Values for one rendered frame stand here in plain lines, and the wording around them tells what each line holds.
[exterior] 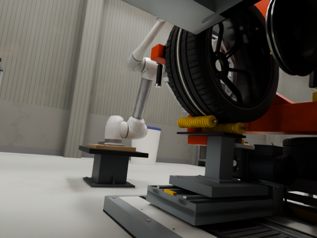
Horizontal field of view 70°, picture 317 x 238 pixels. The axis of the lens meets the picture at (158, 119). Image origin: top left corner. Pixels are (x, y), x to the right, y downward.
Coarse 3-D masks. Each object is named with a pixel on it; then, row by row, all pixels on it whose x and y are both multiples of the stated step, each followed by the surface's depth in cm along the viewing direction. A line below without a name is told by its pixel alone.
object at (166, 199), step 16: (160, 192) 103; (176, 192) 109; (192, 192) 115; (176, 208) 92; (192, 208) 84; (208, 208) 86; (224, 208) 90; (240, 208) 96; (256, 208) 102; (272, 208) 108; (192, 224) 83
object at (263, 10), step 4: (264, 0) 163; (268, 0) 166; (256, 4) 158; (260, 4) 160; (264, 4) 163; (260, 8) 160; (264, 8) 163; (264, 12) 162; (264, 16) 162; (244, 124) 149; (248, 124) 148; (248, 128) 147; (244, 132) 154; (248, 132) 151; (252, 132) 149
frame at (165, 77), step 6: (216, 36) 140; (216, 42) 146; (222, 42) 143; (222, 48) 149; (228, 48) 145; (228, 54) 145; (228, 60) 152; (234, 60) 148; (234, 66) 147; (234, 72) 147; (234, 78) 147; (168, 84) 123; (234, 84) 147; (228, 90) 151; (174, 96) 127
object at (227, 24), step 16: (240, 16) 118; (208, 32) 100; (224, 32) 134; (240, 32) 130; (256, 32) 125; (208, 48) 99; (240, 48) 138; (256, 48) 130; (224, 64) 128; (240, 64) 142; (256, 64) 133; (272, 64) 126; (224, 80) 132; (240, 80) 142; (256, 80) 131; (240, 96) 134; (256, 96) 123
